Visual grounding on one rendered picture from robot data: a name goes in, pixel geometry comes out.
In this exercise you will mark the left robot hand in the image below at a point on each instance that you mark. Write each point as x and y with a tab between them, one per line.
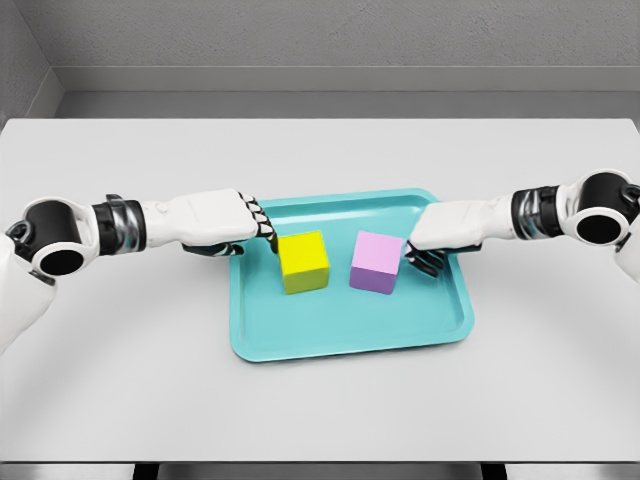
220	216

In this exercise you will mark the yellow cube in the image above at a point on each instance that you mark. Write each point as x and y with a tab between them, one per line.
303	261

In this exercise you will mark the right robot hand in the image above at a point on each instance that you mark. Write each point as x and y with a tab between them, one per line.
445	225

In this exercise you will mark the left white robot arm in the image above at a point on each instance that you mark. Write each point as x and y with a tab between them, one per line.
90	235

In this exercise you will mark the teal tray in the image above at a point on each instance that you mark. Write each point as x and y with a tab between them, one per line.
350	320

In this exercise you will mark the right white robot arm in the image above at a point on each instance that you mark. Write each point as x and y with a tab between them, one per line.
570	220

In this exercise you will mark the pink cube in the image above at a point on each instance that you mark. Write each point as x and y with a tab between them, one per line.
376	260

